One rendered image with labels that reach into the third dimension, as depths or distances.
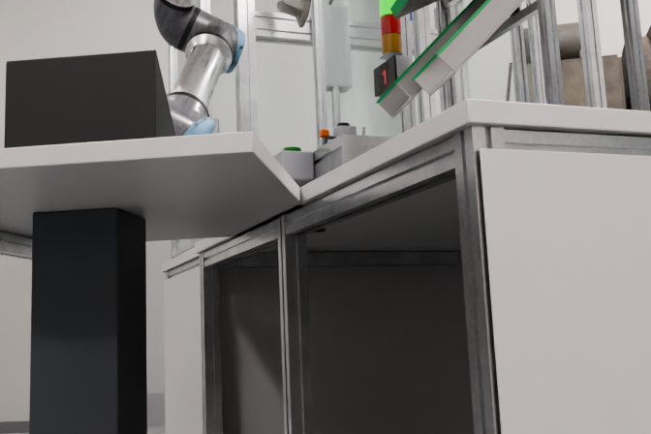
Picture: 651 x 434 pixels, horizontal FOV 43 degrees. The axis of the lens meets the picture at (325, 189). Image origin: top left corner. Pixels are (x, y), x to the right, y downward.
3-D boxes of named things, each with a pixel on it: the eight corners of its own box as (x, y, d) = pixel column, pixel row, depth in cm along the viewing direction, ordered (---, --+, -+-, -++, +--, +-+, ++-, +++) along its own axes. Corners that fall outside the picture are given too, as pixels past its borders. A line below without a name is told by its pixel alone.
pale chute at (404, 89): (413, 99, 145) (394, 81, 145) (392, 118, 158) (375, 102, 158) (511, -5, 153) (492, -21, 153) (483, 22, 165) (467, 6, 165)
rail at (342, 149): (343, 186, 155) (341, 129, 157) (225, 241, 237) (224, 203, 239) (370, 187, 157) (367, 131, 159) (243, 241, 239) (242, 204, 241)
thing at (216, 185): (-239, 185, 117) (-238, 165, 117) (44, 247, 205) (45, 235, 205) (253, 151, 110) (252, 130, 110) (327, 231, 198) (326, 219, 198)
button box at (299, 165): (282, 178, 167) (281, 148, 168) (253, 197, 187) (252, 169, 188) (315, 179, 170) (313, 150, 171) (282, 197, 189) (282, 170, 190)
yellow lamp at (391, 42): (387, 50, 203) (387, 32, 204) (379, 57, 207) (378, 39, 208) (406, 52, 205) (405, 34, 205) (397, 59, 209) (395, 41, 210)
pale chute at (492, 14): (456, 73, 132) (436, 53, 132) (430, 96, 144) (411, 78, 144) (561, -40, 139) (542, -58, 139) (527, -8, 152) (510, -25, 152)
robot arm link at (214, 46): (123, 152, 174) (182, 36, 217) (190, 183, 177) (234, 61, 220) (143, 109, 167) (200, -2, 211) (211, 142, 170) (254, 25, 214)
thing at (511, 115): (468, 122, 99) (466, 98, 99) (195, 254, 236) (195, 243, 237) (1152, 162, 150) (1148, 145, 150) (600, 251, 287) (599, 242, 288)
